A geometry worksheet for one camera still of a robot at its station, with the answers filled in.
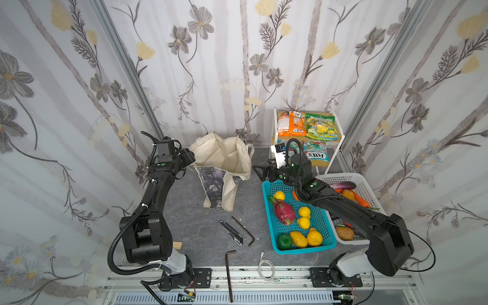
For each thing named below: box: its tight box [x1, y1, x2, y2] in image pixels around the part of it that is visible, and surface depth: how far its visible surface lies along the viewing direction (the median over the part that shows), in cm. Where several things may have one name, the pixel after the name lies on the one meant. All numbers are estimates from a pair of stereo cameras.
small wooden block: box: [172, 241, 183, 250], surface depth 84 cm
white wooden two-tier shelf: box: [268, 107, 346, 176], surface depth 82 cm
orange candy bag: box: [277, 110, 307, 138], surface depth 81 cm
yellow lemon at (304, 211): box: [298, 206, 311, 218], surface depth 90 cm
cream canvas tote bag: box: [188, 131, 255, 212], surface depth 92 cm
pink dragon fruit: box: [267, 195, 296, 226], surface depth 86 cm
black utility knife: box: [219, 219, 244, 246], surface depth 87 cm
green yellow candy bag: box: [306, 113, 339, 142], surface depth 80 cm
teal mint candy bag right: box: [303, 140, 332, 163], surface depth 97 cm
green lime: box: [276, 233, 293, 251], surface depth 81 cm
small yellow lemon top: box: [272, 190, 286, 201], surface depth 95 cm
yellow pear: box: [306, 227, 323, 247], surface depth 81 cm
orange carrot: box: [350, 189, 371, 209], surface depth 94 cm
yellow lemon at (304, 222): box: [297, 216, 311, 230], surface depth 87 cm
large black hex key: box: [224, 249, 237, 304], surface depth 76 cm
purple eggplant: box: [329, 181, 357, 190], surface depth 98 cm
